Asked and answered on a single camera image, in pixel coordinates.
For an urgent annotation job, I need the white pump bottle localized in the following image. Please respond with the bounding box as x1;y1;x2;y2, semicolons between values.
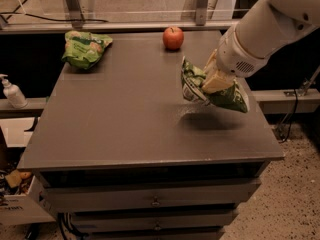
0;74;28;109

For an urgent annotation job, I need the black cable behind glass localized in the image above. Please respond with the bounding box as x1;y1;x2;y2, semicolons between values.
0;0;109;24

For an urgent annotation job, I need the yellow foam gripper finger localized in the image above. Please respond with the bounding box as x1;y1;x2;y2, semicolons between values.
204;50;217;74
201;68;235;94

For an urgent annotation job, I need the grey drawer cabinet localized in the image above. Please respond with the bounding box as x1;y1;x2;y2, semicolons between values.
19;31;283;240

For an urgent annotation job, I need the white cardboard box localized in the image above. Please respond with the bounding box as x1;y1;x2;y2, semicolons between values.
0;117;56;226

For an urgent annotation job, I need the metal drawer handle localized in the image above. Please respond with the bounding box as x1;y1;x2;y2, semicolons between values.
153;222;162;231
151;196;161;207

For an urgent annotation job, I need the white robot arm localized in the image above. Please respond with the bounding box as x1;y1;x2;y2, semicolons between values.
201;0;320;94

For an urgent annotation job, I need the red apple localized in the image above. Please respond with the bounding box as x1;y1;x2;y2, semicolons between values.
162;26;184;50

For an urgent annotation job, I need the green jalapeno kettle chip bag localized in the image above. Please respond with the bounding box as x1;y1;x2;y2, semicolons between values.
181;55;250;113

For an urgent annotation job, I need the light green snack bag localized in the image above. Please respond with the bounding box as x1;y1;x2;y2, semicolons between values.
62;30;113;70

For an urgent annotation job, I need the black cable on floor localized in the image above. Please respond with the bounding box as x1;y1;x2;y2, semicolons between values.
275;89;300;144

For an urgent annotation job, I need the metal drawer handle upper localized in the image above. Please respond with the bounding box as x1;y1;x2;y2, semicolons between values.
151;196;161;207

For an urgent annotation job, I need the metal drawer handle lower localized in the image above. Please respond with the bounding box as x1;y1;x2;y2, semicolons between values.
153;222;162;231

